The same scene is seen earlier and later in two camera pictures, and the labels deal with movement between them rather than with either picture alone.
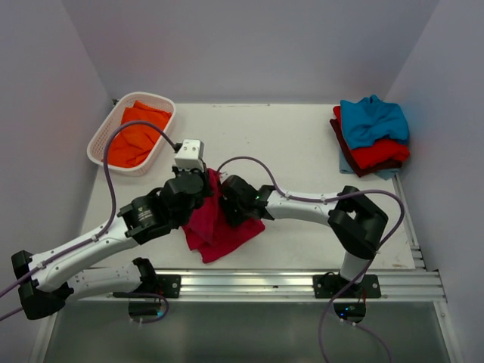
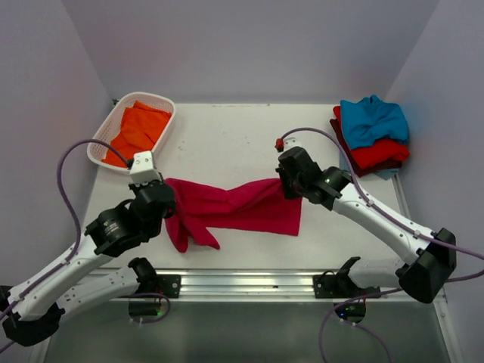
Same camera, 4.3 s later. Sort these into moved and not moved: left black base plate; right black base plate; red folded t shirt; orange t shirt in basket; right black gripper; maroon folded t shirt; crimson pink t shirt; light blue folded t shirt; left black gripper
Moved: left black gripper; crimson pink t shirt; right black gripper
Not moved: orange t shirt in basket; right black base plate; light blue folded t shirt; red folded t shirt; maroon folded t shirt; left black base plate
